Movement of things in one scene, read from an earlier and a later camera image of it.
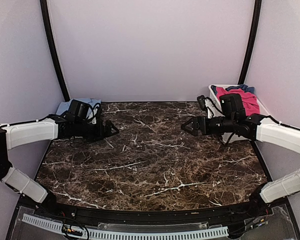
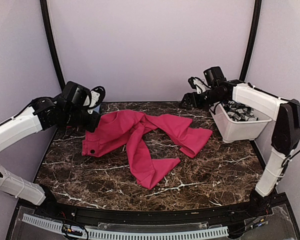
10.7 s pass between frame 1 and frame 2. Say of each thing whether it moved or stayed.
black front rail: stayed
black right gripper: moved
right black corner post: stayed
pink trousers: moved
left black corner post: stayed
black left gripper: moved
